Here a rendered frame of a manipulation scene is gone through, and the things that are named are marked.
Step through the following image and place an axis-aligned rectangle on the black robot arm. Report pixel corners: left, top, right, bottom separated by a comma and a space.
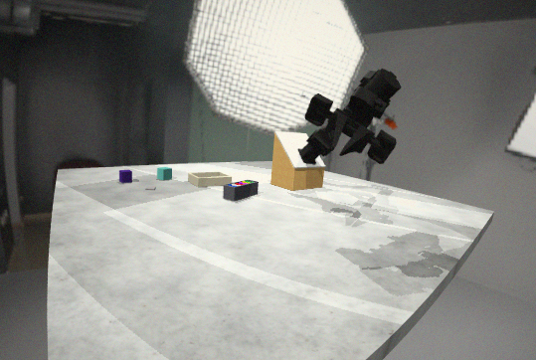
298, 69, 401, 164

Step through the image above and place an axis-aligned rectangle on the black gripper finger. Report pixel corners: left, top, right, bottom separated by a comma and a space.
324, 111, 347, 151
340, 125, 373, 156

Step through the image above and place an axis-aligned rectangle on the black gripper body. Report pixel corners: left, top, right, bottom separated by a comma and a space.
305, 93, 397, 164

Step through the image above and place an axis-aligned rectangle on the teal cube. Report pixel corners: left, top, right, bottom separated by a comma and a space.
157, 167, 172, 180

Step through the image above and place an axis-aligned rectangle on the purple cube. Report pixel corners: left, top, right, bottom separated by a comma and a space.
119, 170, 132, 183

